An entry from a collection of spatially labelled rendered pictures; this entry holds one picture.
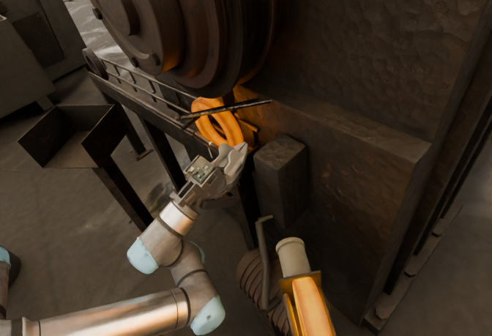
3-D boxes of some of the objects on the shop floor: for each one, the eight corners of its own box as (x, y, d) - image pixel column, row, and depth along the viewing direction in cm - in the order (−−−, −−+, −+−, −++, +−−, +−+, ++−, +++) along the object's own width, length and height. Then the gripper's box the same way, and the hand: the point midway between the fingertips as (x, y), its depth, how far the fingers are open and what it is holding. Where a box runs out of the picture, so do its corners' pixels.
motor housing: (279, 303, 115) (263, 233, 78) (326, 350, 102) (332, 292, 65) (255, 329, 110) (227, 268, 73) (302, 383, 96) (294, 340, 60)
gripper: (184, 212, 60) (249, 136, 64) (162, 190, 65) (223, 121, 69) (203, 225, 67) (262, 155, 70) (182, 204, 72) (238, 140, 76)
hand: (244, 148), depth 72 cm, fingers closed
